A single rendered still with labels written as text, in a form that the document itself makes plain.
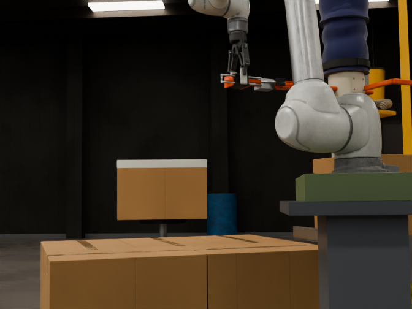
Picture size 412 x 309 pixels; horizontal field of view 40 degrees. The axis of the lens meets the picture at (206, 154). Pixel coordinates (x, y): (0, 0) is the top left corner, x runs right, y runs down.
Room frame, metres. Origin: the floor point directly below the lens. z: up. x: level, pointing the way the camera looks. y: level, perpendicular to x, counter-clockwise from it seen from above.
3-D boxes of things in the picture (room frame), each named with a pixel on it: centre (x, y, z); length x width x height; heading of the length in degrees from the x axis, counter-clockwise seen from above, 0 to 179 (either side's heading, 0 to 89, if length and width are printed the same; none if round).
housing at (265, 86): (2.48, -0.26, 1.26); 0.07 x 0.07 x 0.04; 26
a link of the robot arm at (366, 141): (1.90, -0.50, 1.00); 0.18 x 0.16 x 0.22; 122
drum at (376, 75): (10.19, -3.03, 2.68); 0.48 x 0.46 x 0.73; 87
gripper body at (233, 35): (2.42, -0.14, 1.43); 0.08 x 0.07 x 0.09; 26
